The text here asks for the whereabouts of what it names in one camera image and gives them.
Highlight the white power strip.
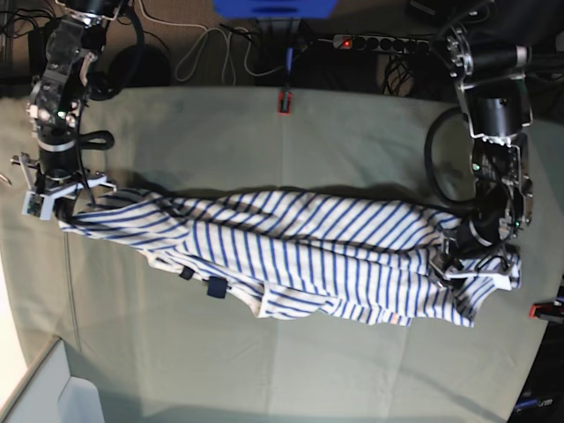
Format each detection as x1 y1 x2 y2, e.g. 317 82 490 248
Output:
331 34 430 55

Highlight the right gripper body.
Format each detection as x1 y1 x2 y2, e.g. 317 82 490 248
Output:
35 147 79 185

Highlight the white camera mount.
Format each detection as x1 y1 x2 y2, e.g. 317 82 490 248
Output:
11 152 117 221
429 245 521 291

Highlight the white cable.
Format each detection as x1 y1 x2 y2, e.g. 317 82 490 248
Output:
174 0 287 85

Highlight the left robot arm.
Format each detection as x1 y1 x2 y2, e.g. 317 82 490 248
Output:
424 1 563 258

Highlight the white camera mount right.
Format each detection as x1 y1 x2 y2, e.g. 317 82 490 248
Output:
11 152 117 221

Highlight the blue white striped t-shirt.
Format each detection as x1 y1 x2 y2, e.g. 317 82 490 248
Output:
60 189 500 327

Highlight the green table cloth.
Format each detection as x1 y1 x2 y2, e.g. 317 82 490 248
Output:
1 87 563 422

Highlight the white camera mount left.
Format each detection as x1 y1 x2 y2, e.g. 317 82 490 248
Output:
429 245 521 291

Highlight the red black clamp right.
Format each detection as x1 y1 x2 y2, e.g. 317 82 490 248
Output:
529 299 564 324

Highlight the round black stool base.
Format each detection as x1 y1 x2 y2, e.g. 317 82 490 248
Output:
108 44 172 87

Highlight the red black clamp centre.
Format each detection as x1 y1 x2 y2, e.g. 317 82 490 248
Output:
277 89 292 115

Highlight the red black clamp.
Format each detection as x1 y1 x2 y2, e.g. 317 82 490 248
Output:
529 299 564 324
277 89 292 115

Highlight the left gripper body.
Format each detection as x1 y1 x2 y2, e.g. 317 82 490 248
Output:
456 208 511 251

